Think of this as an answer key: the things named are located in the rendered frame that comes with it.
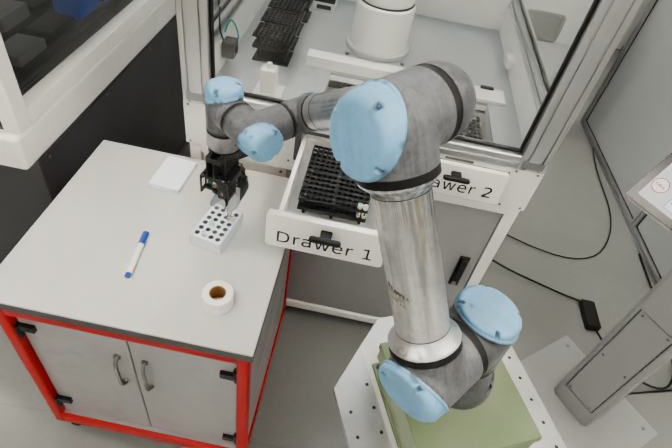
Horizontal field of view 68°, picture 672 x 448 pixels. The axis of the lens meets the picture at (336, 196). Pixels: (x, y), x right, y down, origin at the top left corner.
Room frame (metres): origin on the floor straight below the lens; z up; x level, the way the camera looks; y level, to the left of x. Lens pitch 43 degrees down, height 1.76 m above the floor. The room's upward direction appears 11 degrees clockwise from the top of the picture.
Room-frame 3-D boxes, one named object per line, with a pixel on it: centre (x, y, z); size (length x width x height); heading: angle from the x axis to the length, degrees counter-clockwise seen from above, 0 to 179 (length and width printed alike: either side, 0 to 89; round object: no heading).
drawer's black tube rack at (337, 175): (0.99, 0.00, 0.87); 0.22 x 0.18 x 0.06; 179
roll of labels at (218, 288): (0.64, 0.22, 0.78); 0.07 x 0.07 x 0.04
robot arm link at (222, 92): (0.83, 0.26, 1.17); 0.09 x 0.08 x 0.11; 49
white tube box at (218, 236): (0.84, 0.28, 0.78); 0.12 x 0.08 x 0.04; 168
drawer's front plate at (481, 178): (1.11, -0.32, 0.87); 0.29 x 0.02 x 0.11; 89
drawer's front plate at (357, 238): (0.79, 0.00, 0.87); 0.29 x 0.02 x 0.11; 89
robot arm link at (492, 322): (0.52, -0.29, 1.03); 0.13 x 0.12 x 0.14; 139
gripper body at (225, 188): (0.82, 0.26, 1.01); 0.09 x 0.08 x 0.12; 168
